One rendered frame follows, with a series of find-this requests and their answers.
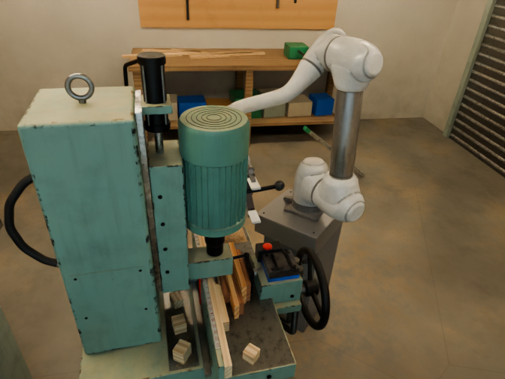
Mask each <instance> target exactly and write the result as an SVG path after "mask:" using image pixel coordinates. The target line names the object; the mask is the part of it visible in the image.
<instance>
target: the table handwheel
mask: <svg viewBox="0 0 505 379"><path fill-rule="evenodd" d="M304 254H306V255H307V279H306V280H303V282H302V287H301V300H300V301H301V312H302V314H303V316H304V319H305V320H306V321H307V323H308V324H309V326H310V327H311V328H313V329H315V330H322V329H324V328H325V327H326V325H327V323H328V319H329V315H330V294H329V288H328V282H327V278H326V275H325V271H324V268H323V266H322V263H321V261H320V259H319V257H318V256H317V255H316V253H315V252H314V251H313V250H312V249H311V248H309V247H301V248H300V249H299V250H298V252H297V253H296V255H295V257H298V258H299V259H300V261H299V265H301V262H302V259H303V256H304ZM312 264H313V267H314V268H315V271H316V275H317V277H318V281H319V282H318V281H317V280H316V279H315V278H313V271H312ZM319 288H320V293H321V300H322V307H321V306H320V304H319V300H318V299H317V295H318V294H319ZM304 296H306V297H309V296H311V297H312V299H313V302H314V304H315V306H316V309H317V311H318V313H319V316H320V319H319V321H318V322H317V321H315V320H314V318H313V317H312V315H311V313H310V311H309V309H308V307H307V303H306V301H305V298H304Z"/></svg>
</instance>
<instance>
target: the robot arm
mask: <svg viewBox="0 0 505 379"><path fill-rule="evenodd" d="M382 67H383V55H382V53H381V52H380V50H379V49H378V48H377V47H375V46H374V45H373V44H372V43H370V42H368V41H365V40H362V39H359V38H354V37H349V36H347V35H346V33H345V32H344V31H343V30H342V29H339V28H332V29H329V30H328V31H326V32H324V33H323V34H322V35H320V36H319V37H318V38H317V39H316V40H315V42H314V43H313V44H312V45H311V46H310V48H309V49H308V50H307V52H306V53H305V55H304V57H303V58H302V60H301V61H300V63H299V64H298V67H297V68H296V70H295V72H294V74H293V75H292V77H291V79H290V80H289V82H288V83H287V84H286V85H285V86H283V87H282V88H280V89H277V90H274V91H271V92H267V93H263V94H260V95H257V96H252V97H249V98H246V99H241V100H239V101H236V102H234V103H232V104H230V105H229V106H227V107H231V108H236V109H238V110H240V111H242V112H244V113H245V114H246V113H249V112H253V111H258V110H262V109H265V108H272V107H275V106H278V105H282V104H285V103H287V102H290V101H291V100H293V99H294V98H296V97H297V96H298V95H300V94H301V93H302V92H303V91H304V90H305V89H306V88H307V87H308V86H309V85H310V84H311V83H313V82H314V81H315V80H316V79H318V78H319V77H320V76H321V75H322V74H323V73H324V72H325V71H331V74H332V77H333V81H334V85H335V87H336V89H337V96H336V105H335V113H334V128H333V137H332V145H331V161H330V169H329V167H328V165H327V164H326V162H325V161H323V160H322V159H320V158H318V157H307V158H306V159H304V160H303V161H302V162H301V163H300V165H299V166H298V168H297V170H296V173H295V180H294V186H293V196H284V198H283V200H284V201H285V202H288V203H289V205H288V206H286V207H284V211H285V212H287V213H291V214H295V215H298V216H300V217H303V218H306V219H308V220H311V221H313V222H318V219H319V218H320V217H321V216H322V215H323V213H325V214H327V215H328V216H330V217H331V218H333V219H335V220H338V221H341V222H345V223H347V222H353V221H356V220H357V219H358V218H359V217H360V216H361V215H362V214H363V212H364V206H365V203H364V198H363V195H361V191H360V188H359V184H358V178H357V177H356V176H355V174H354V173H353V169H354V163H355V152H356V146H357V140H358V129H359V123H360V116H361V106H362V99H363V93H364V90H366V88H367V87H368V85H369V83H370V81H372V80H373V79H374V78H376V77H377V76H378V75H379V73H380V72H381V70H382ZM254 170H255V169H254V168H253V167H252V166H251V163H250V159H249V156H248V172H247V188H246V189H247V190H249V189H251V190H260V189H261V187H260V185H259V182H258V181H257V179H256V177H255V174H254V173H253V172H254ZM252 195H253V193H249V194H246V212H247V216H248V217H250V219H251V221H252V224H256V223H260V222H261V220H260V218H259V216H258V213H257V211H256V210H255V208H254V204H253V197H252Z"/></svg>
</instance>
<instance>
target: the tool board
mask: <svg viewBox="0 0 505 379"><path fill-rule="evenodd" d="M337 3H338V0H138V7H139V14H140V22H141V27H168V28H228V29H332V28H334V23H335V17H336V12H337Z"/></svg>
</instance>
